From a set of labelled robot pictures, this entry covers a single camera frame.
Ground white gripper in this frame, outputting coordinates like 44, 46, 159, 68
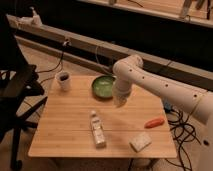
112, 82, 132, 107

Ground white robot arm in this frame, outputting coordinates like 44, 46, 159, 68
112, 55, 213, 171

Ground green bowl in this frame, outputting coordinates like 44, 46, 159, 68
91, 75, 115, 99

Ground clear plastic bottle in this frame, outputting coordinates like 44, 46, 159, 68
90, 111, 106, 148

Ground wooden table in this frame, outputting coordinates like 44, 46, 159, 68
29, 76, 177, 158

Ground blue box on floor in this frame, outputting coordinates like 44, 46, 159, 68
162, 99, 172, 113

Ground orange carrot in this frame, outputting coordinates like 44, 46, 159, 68
144, 117, 165, 129

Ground white sponge block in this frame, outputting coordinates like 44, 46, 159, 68
130, 132, 152, 152

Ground white mug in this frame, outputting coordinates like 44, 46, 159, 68
56, 71, 70, 91

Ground black office chair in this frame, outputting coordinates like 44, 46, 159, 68
0, 11, 47, 171

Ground white spray bottle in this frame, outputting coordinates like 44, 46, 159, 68
30, 6, 42, 26

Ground black cable left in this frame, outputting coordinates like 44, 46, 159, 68
35, 39, 71, 84

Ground black floor cables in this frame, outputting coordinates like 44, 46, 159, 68
164, 106, 204, 171

